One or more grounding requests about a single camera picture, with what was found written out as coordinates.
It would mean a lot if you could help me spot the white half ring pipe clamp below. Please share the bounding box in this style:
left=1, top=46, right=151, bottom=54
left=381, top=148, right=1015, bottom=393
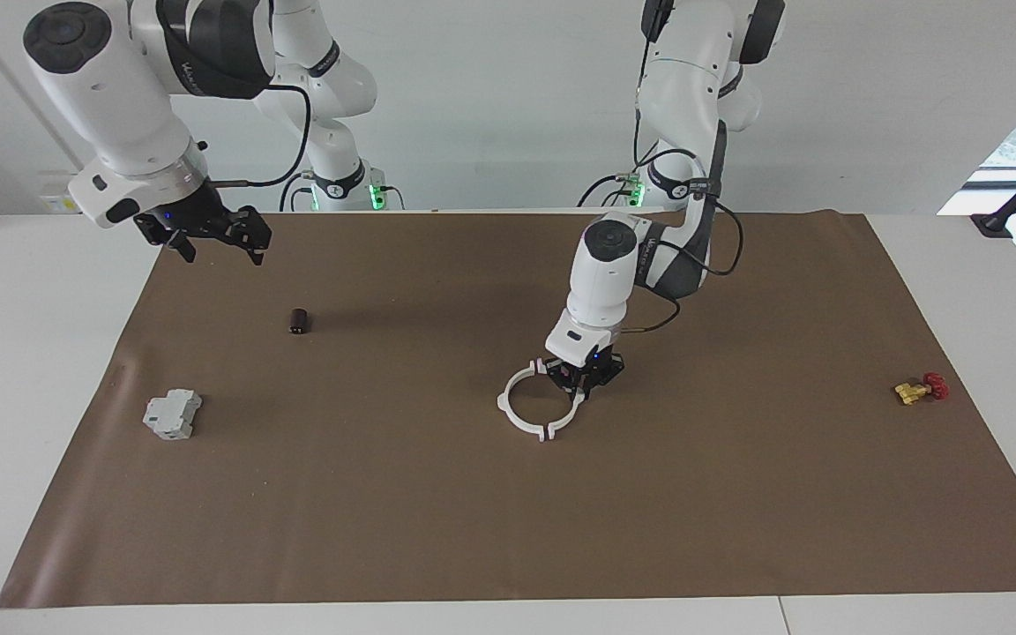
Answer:
left=546, top=388, right=588, bottom=441
left=497, top=356, right=549, bottom=443

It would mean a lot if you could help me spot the brown paper table mat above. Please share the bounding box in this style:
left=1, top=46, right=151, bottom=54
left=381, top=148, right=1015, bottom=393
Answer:
left=0, top=210, right=1016, bottom=609

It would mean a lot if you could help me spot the grey circuit breaker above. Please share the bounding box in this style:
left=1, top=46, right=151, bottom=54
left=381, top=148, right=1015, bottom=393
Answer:
left=142, top=388, right=204, bottom=441

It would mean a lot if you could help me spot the black right base cable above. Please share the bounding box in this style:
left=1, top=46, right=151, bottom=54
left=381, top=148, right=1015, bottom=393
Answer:
left=280, top=170, right=315, bottom=213

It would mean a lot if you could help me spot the black base cable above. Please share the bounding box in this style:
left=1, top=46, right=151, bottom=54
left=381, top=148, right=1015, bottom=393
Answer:
left=577, top=170, right=643, bottom=209
left=280, top=170, right=315, bottom=213

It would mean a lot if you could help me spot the white wall socket box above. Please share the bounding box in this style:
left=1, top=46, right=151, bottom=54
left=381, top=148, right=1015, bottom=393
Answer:
left=39, top=170, right=86, bottom=215

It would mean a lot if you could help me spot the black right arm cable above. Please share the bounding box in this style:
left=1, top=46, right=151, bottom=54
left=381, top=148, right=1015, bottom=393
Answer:
left=208, top=82, right=311, bottom=189

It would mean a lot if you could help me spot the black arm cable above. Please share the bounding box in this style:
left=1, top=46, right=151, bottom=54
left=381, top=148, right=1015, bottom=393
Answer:
left=208, top=82, right=311, bottom=189
left=618, top=146, right=744, bottom=334

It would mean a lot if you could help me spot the black left base cable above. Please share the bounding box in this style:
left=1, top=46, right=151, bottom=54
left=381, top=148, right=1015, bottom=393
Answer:
left=577, top=170, right=643, bottom=209

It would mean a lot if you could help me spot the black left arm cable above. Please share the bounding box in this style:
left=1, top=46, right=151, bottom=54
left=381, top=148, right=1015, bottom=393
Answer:
left=618, top=146, right=744, bottom=334

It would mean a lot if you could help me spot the brass valve red handle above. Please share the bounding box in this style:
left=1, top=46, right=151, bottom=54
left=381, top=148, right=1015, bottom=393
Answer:
left=893, top=371, right=951, bottom=407

